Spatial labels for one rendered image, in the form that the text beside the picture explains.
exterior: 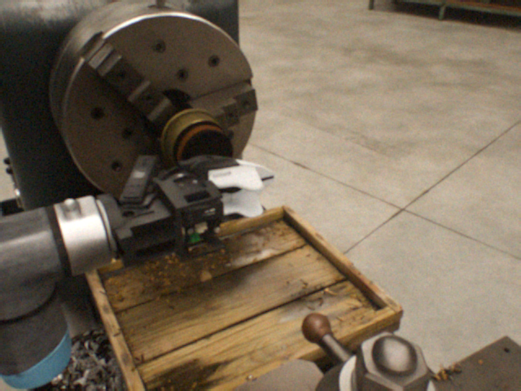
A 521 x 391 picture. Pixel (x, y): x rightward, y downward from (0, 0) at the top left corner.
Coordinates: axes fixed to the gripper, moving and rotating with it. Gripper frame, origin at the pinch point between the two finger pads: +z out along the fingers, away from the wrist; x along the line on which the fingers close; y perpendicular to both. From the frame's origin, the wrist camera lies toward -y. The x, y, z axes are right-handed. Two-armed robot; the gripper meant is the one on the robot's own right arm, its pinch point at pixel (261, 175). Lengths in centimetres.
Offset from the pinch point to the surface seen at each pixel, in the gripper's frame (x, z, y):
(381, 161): -109, 167, -146
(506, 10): -88, 507, -332
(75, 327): -54, -24, -42
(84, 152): -2.9, -17.5, -22.7
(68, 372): -51, -28, -27
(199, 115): 4.0, -3.0, -12.6
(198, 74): 6.1, 1.3, -22.8
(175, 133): 2.6, -7.0, -11.5
